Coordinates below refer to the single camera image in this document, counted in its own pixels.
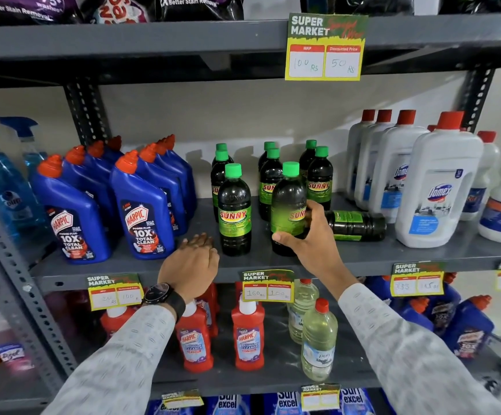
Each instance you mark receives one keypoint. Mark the black detergent pouch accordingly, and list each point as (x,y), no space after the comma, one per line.
(198,6)
(484,2)

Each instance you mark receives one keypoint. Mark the person's left thumb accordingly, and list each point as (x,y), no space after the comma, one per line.
(215,261)

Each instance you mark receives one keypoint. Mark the large green yellow price tag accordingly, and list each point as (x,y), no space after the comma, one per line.
(326,47)

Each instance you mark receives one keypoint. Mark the dark green-capped cleaner bottle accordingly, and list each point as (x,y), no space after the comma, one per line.
(287,198)

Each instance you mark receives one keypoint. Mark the white red detergent pouch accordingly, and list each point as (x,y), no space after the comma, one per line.
(120,9)

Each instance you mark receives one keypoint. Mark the blue orange-capped cleaner bottle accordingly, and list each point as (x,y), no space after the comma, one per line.
(415,315)
(445,306)
(379,289)
(469,330)

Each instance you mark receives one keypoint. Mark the red white-capped cleaner bottle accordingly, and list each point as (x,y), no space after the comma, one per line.
(116,321)
(210,304)
(194,341)
(248,337)

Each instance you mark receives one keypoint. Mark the person's right hand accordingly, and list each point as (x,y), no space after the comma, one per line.
(319,250)

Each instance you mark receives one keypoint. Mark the person's left forearm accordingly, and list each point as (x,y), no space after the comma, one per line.
(120,367)

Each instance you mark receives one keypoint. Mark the row of white red-capped bottles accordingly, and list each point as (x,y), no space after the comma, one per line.
(438,181)

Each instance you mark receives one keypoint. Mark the purple detergent pouch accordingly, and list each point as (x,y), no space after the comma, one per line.
(25,8)

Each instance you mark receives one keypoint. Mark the rows of blue orange-capped bottles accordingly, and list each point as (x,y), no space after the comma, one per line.
(144,211)

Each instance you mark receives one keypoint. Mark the clear yellowish liquid bottle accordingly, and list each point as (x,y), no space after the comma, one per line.
(304,304)
(319,341)

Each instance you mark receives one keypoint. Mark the person's right forearm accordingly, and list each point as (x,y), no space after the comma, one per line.
(406,358)

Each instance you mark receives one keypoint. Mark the blue detergent packet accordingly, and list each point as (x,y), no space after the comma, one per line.
(356,401)
(157,410)
(229,406)
(286,404)

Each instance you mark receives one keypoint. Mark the black wristwatch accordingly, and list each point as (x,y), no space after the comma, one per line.
(164,298)

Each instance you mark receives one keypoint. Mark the person's left hand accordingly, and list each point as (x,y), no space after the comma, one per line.
(190,267)

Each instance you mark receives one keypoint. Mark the person's right thumb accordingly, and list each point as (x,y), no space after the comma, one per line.
(286,240)

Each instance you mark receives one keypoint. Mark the group of dark green-capped bottles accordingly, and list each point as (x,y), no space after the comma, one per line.
(234,211)

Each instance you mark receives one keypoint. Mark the grey metal shelf rack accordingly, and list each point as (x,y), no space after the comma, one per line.
(146,38)

